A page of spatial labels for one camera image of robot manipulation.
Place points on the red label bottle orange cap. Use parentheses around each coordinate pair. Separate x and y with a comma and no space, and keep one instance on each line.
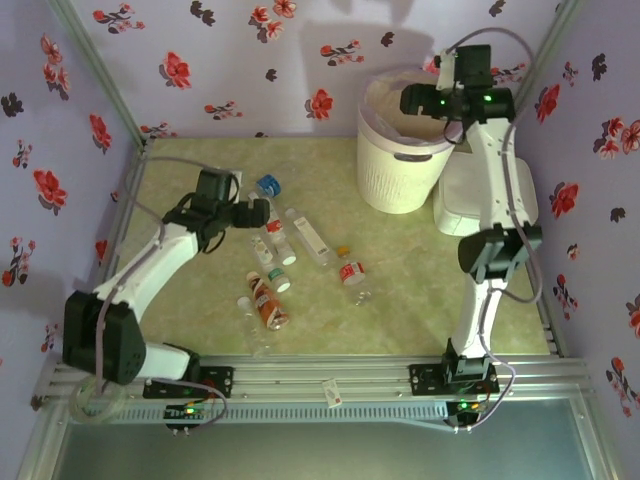
(351,275)

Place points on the small white label bottle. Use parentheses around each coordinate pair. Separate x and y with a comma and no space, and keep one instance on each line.
(261,250)

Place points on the aluminium frame post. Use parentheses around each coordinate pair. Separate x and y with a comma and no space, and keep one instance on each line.
(541,65)
(99,65)

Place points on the clear bottle white cap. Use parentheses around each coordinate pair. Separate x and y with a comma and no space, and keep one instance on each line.
(254,330)

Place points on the long clear bottle white label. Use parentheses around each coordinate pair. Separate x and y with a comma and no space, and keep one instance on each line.
(312,242)

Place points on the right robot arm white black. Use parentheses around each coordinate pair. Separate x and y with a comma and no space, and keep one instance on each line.
(492,165)

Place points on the green label bottle white cap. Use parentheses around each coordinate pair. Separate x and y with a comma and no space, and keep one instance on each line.
(278,280)

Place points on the brown label bottle white cap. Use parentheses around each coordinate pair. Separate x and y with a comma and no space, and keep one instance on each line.
(267,302)

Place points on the red label bottle white cap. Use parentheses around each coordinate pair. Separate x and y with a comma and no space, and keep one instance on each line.
(277,234)

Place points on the white red paper tag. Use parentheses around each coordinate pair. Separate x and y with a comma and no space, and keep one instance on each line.
(332,394)

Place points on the controller board with lights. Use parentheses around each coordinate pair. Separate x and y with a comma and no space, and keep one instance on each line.
(465,406)
(187,411)

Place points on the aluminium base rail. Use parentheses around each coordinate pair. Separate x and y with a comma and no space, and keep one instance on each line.
(300,380)

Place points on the bottle with blue cap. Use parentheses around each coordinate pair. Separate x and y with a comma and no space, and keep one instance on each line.
(268,184)

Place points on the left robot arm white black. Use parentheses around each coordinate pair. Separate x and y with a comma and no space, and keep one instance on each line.
(145,265)

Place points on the aluminium side rail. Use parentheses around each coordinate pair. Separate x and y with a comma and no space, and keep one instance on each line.
(137,165)

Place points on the white ribbed plastic bin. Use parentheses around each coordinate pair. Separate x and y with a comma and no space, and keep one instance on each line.
(395,185)

